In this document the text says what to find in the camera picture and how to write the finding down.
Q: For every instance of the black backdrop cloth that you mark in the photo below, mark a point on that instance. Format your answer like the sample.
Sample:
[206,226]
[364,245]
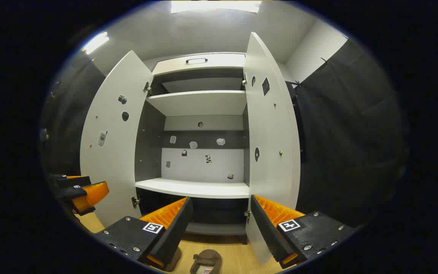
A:
[70,114]
[348,133]

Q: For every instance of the ceiling light panel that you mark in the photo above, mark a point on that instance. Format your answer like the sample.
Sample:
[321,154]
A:
[95,42]
[215,5]

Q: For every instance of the white shoe cabinet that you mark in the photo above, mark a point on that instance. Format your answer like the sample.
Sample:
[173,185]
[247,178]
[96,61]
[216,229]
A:
[200,102]

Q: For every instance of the white cabinet door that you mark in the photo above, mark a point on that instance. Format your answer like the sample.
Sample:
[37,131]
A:
[272,125]
[112,160]

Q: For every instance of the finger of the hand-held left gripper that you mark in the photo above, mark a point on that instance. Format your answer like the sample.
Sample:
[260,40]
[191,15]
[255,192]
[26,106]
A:
[74,181]
[93,194]

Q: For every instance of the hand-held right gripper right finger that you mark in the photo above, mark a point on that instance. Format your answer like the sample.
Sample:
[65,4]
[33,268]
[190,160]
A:
[266,228]

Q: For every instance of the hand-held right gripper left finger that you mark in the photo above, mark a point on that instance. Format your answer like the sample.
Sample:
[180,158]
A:
[173,228]

